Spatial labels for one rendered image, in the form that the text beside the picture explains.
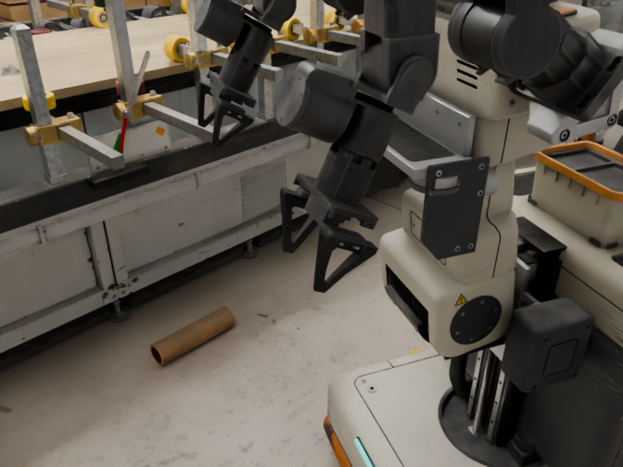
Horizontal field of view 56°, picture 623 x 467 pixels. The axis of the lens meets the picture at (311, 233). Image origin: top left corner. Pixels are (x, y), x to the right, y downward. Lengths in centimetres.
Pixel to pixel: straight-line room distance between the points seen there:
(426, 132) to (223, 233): 159
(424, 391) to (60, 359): 125
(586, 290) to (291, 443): 98
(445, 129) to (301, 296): 151
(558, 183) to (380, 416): 68
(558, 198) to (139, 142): 115
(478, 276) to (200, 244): 154
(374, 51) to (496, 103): 26
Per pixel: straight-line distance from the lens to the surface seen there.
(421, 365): 163
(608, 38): 81
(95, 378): 209
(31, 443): 196
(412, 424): 148
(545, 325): 105
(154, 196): 191
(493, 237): 99
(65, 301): 218
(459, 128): 88
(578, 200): 120
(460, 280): 101
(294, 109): 59
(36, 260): 208
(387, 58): 60
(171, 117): 164
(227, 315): 213
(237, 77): 102
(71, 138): 160
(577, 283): 117
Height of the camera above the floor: 137
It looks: 30 degrees down
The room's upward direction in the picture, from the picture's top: straight up
